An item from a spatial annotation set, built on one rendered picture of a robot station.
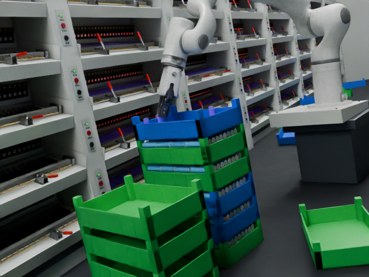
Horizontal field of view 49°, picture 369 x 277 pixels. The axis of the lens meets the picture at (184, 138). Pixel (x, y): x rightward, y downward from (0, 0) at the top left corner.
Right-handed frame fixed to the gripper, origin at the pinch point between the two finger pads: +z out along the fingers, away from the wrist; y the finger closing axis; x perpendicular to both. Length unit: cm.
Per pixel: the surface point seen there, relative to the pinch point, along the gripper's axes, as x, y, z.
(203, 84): -39, 79, -21
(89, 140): 20.5, 16.2, 16.2
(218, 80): -52, 92, -27
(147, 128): 5.6, -8.0, 6.4
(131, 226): 12, -44, 28
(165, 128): 1.8, -14.9, 5.2
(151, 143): 3.0, -6.8, 11.1
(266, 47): -108, 155, -69
